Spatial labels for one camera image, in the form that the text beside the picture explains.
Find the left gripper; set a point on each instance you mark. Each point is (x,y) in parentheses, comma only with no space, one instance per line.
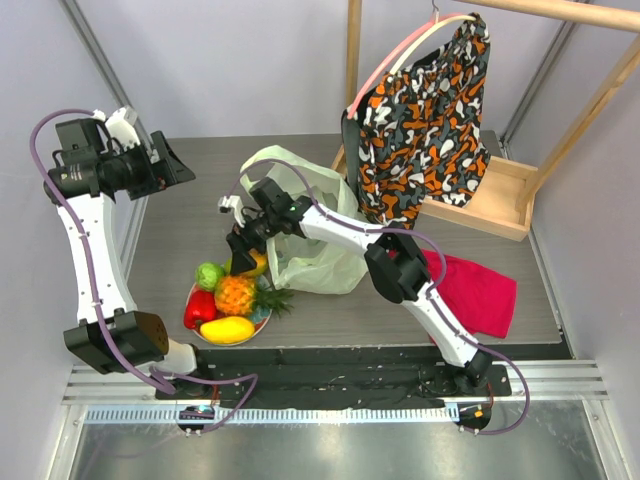
(152,183)

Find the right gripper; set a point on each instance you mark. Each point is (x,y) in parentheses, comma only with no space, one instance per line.
(240,240)

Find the fake red fruit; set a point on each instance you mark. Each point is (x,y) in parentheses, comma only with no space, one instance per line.
(200,309)

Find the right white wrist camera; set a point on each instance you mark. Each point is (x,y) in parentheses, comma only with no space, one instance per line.
(230,204)

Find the red cloth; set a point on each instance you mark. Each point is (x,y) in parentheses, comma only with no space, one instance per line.
(482,299)

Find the wooden clothes rack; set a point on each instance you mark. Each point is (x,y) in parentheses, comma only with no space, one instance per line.
(504,203)

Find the fake pineapple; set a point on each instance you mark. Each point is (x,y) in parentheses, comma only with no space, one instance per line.
(242,296)

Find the orange patterned garment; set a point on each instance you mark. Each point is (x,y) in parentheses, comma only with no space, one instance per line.
(413,132)

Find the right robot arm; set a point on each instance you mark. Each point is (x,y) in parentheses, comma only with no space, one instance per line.
(396,265)

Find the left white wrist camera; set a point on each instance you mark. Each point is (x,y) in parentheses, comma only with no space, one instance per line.
(121,125)

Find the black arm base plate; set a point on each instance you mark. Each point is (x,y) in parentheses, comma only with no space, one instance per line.
(381,378)

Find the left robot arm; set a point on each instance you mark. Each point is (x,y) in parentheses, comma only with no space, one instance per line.
(99,156)

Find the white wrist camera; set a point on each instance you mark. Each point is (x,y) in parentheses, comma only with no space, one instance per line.
(230,204)
(121,125)

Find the red and teal plate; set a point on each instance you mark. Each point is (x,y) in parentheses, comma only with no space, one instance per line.
(259,318)

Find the white slotted cable duct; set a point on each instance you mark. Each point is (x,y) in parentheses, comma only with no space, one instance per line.
(193,414)

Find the pink and white hanger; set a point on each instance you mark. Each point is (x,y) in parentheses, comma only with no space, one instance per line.
(403,50)

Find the pale green plastic bag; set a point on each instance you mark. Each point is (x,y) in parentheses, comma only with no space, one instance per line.
(328,257)

